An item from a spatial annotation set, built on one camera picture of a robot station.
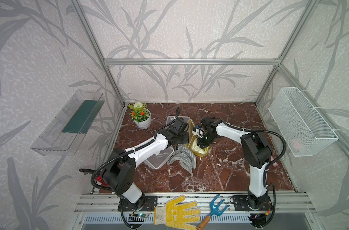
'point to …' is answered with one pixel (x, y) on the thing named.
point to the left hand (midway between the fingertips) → (187, 138)
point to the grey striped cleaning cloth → (187, 158)
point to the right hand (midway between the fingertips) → (197, 146)
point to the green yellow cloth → (195, 146)
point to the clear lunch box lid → (160, 158)
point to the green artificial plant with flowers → (139, 111)
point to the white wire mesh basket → (305, 130)
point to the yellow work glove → (173, 216)
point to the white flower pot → (144, 124)
